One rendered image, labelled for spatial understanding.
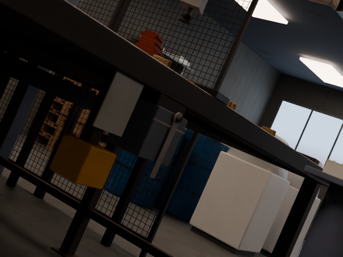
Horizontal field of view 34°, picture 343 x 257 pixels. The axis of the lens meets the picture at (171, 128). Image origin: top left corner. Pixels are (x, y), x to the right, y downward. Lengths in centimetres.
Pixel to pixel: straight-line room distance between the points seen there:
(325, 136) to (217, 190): 632
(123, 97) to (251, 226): 452
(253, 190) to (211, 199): 46
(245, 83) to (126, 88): 1049
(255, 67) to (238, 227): 658
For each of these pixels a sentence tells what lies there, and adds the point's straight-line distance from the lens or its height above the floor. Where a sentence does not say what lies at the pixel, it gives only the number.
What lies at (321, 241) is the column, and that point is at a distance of 183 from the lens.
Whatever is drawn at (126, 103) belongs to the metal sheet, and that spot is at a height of 80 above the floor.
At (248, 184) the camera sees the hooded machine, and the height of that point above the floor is 67.
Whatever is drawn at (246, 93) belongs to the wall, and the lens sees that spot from 1176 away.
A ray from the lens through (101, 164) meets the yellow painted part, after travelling 115.
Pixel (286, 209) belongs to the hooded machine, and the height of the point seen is 56.
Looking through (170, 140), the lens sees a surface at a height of 77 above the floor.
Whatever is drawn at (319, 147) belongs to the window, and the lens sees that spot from 1180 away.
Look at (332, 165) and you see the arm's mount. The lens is 184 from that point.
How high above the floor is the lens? 78
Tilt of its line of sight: 1 degrees up
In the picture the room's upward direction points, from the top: 24 degrees clockwise
